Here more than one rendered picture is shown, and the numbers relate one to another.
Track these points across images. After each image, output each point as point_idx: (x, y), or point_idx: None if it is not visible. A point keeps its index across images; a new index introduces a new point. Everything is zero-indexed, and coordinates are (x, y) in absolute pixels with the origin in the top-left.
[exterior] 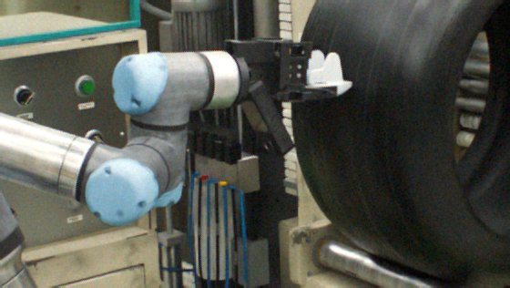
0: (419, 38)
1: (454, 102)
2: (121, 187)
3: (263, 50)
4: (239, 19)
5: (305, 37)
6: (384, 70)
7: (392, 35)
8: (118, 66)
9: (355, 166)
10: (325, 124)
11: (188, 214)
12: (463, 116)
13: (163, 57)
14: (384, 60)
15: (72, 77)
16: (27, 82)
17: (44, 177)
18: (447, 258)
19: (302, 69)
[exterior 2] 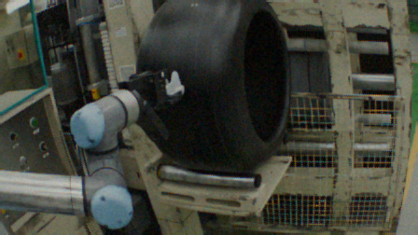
0: (220, 51)
1: (243, 82)
2: (115, 207)
3: (143, 81)
4: (76, 69)
5: (142, 67)
6: (204, 74)
7: (203, 53)
8: (73, 119)
9: (194, 131)
10: (168, 112)
11: (80, 162)
12: None
13: (97, 105)
14: (202, 68)
15: (28, 120)
16: (12, 129)
17: (63, 209)
18: (248, 164)
19: (163, 86)
